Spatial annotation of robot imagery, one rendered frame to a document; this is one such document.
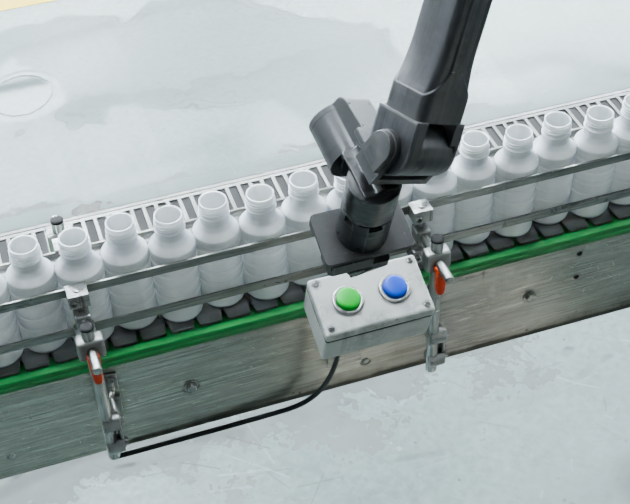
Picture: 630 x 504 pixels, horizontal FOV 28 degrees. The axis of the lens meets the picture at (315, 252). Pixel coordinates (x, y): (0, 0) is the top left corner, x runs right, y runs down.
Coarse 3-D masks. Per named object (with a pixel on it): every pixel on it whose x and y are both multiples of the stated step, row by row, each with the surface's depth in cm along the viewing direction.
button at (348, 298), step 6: (342, 288) 150; (348, 288) 150; (342, 294) 150; (348, 294) 150; (354, 294) 150; (336, 300) 150; (342, 300) 150; (348, 300) 150; (354, 300) 150; (360, 300) 150; (342, 306) 149; (348, 306) 149; (354, 306) 149
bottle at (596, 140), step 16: (592, 112) 169; (608, 112) 169; (592, 128) 168; (608, 128) 168; (576, 144) 170; (592, 144) 169; (608, 144) 169; (576, 160) 171; (576, 176) 173; (592, 176) 171; (608, 176) 172; (576, 192) 174; (592, 192) 173; (608, 192) 175; (592, 208) 175
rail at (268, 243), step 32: (576, 128) 174; (608, 160) 169; (320, 192) 166; (480, 192) 165; (192, 224) 162; (512, 224) 171; (224, 256) 158; (96, 288) 154; (256, 288) 163; (128, 320) 160; (0, 352) 156
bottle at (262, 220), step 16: (256, 192) 159; (272, 192) 158; (256, 208) 157; (272, 208) 158; (240, 224) 160; (256, 224) 158; (272, 224) 159; (256, 240) 159; (256, 256) 161; (272, 256) 161; (256, 272) 163; (272, 272) 163; (288, 272) 167; (272, 288) 165
